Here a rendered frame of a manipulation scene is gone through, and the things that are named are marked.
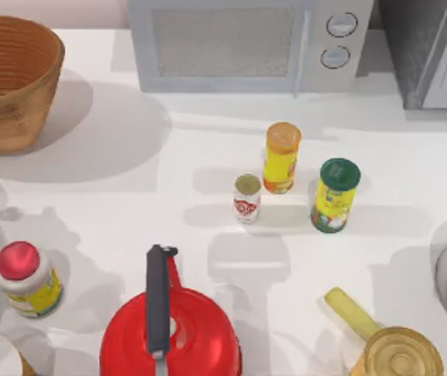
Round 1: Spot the small red and white can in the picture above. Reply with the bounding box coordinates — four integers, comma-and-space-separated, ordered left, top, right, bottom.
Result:
233, 173, 262, 226

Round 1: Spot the yellow can with orange lid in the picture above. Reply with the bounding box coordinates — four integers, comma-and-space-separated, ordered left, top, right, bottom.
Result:
261, 121, 303, 195

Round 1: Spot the round microwave knob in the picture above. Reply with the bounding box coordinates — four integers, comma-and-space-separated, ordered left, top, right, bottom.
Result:
319, 44, 351, 71
325, 10, 359, 37

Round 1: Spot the jar with red lid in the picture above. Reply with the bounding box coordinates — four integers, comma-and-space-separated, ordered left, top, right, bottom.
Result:
0, 240, 64, 320

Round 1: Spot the yellow can with green lid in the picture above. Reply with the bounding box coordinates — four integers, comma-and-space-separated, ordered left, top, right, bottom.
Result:
310, 157, 362, 234

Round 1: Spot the brown woven basket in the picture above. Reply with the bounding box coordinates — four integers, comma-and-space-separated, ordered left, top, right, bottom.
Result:
0, 14, 66, 155

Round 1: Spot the pale microwave oven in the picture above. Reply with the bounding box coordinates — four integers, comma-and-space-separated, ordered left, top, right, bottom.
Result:
125, 0, 375, 96

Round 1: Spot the microwave door handle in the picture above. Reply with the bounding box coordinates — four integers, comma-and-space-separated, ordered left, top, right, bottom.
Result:
292, 9, 312, 99

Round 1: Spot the red kettle with black handle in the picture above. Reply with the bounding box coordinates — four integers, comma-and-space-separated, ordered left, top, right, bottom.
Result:
99, 244, 243, 376

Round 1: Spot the yellow saucepan with long handle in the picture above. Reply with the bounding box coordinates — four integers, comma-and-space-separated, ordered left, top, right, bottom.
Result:
316, 287, 445, 376

